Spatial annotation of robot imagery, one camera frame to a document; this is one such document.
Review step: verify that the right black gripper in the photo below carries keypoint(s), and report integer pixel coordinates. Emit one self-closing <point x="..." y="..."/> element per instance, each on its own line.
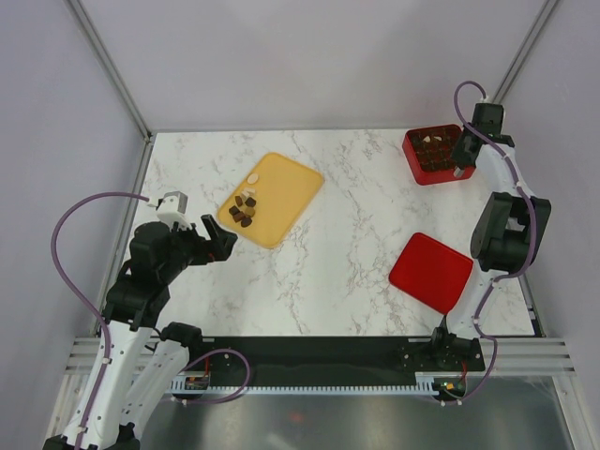
<point x="457" y="154"/>

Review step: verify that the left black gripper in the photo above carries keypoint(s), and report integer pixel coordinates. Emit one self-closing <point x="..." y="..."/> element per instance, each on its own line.
<point x="217" y="247"/>

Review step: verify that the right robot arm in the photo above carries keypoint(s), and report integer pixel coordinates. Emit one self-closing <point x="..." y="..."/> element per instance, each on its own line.
<point x="506" y="237"/>

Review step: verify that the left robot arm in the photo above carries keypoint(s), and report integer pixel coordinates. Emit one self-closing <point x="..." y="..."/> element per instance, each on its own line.
<point x="116" y="405"/>

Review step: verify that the brown rectangular chocolate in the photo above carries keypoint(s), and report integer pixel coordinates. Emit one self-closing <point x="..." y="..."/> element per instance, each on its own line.
<point x="238" y="217"/>

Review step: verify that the white square chocolate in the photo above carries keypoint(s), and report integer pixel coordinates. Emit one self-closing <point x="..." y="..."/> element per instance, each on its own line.
<point x="248" y="191"/>

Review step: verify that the white oval chocolate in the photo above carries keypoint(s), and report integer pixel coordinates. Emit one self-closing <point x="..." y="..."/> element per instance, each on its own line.
<point x="253" y="179"/>

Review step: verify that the red chocolate box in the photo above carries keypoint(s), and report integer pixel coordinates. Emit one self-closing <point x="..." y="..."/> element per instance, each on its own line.
<point x="430" y="162"/>

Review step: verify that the yellow plastic tray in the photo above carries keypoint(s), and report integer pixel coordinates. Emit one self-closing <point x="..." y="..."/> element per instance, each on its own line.
<point x="284" y="190"/>

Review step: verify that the red box lid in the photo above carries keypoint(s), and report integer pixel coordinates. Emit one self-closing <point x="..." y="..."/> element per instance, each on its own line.
<point x="431" y="272"/>

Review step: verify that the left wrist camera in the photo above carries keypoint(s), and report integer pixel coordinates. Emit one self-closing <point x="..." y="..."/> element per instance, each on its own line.
<point x="172" y="209"/>

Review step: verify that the right aluminium frame post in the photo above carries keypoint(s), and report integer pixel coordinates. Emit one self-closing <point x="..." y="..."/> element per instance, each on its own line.
<point x="525" y="49"/>

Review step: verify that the aluminium frame post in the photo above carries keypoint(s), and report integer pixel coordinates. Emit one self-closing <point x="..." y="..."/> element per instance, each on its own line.
<point x="525" y="49"/>
<point x="100" y="51"/>

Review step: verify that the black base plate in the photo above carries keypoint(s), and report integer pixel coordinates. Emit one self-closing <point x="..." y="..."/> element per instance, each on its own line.
<point x="336" y="361"/>

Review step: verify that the left aluminium frame post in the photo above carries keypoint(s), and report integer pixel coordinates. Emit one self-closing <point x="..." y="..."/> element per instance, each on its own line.
<point x="100" y="51"/>

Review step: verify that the white cable duct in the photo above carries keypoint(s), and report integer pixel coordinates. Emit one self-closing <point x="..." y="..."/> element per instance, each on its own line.
<point x="423" y="385"/>

